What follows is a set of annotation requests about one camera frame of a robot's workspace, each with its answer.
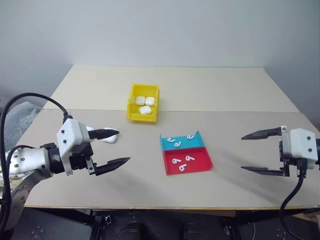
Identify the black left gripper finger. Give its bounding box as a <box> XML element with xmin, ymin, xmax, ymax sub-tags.
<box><xmin>88</xmin><ymin>128</ymin><xmax>121</xmax><ymax>141</ymax></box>
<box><xmin>95</xmin><ymin>157</ymin><xmax>132</xmax><ymax>177</ymax></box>

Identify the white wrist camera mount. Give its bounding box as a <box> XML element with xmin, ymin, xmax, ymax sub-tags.
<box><xmin>56</xmin><ymin>118</ymin><xmax>90</xmax><ymax>161</ymax></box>
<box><xmin>281</xmin><ymin>127</ymin><xmax>319</xmax><ymax>170</ymax></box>

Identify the red plastic tray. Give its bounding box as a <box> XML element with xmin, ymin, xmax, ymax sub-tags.
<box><xmin>162</xmin><ymin>146</ymin><xmax>214</xmax><ymax>177</ymax></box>

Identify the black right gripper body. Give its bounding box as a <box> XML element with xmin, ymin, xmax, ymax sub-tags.
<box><xmin>278</xmin><ymin>126</ymin><xmax>302</xmax><ymax>178</ymax></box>

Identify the black frame under table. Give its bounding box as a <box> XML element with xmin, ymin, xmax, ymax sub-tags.
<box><xmin>14</xmin><ymin>206</ymin><xmax>320</xmax><ymax>240</ymax></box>

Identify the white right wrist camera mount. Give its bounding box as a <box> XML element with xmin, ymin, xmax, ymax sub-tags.
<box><xmin>281</xmin><ymin>127</ymin><xmax>319</xmax><ymax>170</ymax></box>

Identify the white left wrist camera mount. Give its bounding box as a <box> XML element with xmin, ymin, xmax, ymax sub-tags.
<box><xmin>56</xmin><ymin>118</ymin><xmax>90</xmax><ymax>161</ymax></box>

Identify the yellow plastic bin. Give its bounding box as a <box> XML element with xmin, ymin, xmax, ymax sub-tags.
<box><xmin>126</xmin><ymin>83</ymin><xmax>161</xmax><ymax>125</ymax></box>

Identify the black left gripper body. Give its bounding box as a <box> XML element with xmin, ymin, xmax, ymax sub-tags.
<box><xmin>69</xmin><ymin>129</ymin><xmax>99</xmax><ymax>176</ymax></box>

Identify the blue plastic tray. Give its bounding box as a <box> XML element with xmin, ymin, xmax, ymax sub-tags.
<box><xmin>159</xmin><ymin>130</ymin><xmax>207</xmax><ymax>152</ymax></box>

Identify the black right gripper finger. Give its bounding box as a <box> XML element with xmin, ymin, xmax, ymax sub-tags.
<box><xmin>240</xmin><ymin>126</ymin><xmax>284</xmax><ymax>141</ymax></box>
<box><xmin>240</xmin><ymin>165</ymin><xmax>289</xmax><ymax>177</ymax></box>

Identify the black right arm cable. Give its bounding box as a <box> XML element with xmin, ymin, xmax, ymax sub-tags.
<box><xmin>278</xmin><ymin>158</ymin><xmax>308</xmax><ymax>240</ymax></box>

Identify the grey quilted cloth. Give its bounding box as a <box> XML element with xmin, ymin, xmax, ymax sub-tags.
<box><xmin>4</xmin><ymin>100</ymin><xmax>42</xmax><ymax>151</ymax></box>

